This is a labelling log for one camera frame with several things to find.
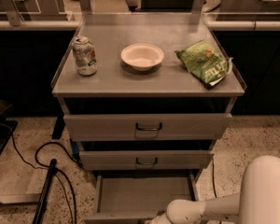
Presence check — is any black bar on floor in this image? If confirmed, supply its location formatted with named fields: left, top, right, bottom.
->
left=33, top=159, right=57, bottom=224

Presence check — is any grey drawer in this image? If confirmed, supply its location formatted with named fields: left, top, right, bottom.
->
left=84, top=172, right=198, bottom=224
left=79, top=150, right=213, bottom=171
left=63, top=113, right=231, bottom=141

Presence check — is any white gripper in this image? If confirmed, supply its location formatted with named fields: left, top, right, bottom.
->
left=150, top=214, right=172, bottom=224

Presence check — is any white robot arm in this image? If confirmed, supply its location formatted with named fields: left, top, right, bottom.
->
left=149, top=156, right=280, bottom=224

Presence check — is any crushed white soda can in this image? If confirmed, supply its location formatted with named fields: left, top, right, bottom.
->
left=71, top=35, right=97, bottom=76

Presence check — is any black cable right floor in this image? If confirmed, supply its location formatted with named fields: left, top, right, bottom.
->
left=211, top=158, right=218, bottom=200

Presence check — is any green chip bag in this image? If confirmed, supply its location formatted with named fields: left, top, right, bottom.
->
left=175, top=40, right=232, bottom=90

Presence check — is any white rail right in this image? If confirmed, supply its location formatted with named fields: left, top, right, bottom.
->
left=207, top=21, right=280, bottom=31

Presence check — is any grey drawer cabinet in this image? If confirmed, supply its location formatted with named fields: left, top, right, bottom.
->
left=50, top=12, right=247, bottom=185

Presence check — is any white rail left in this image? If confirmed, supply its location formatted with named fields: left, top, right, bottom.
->
left=0, top=21, right=79, bottom=31

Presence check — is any white paper bowl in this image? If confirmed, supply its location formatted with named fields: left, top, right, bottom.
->
left=120, top=43, right=164, bottom=71

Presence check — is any white rail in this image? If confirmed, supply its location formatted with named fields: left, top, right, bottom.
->
left=0, top=21, right=79, bottom=31
left=207, top=21, right=280, bottom=31

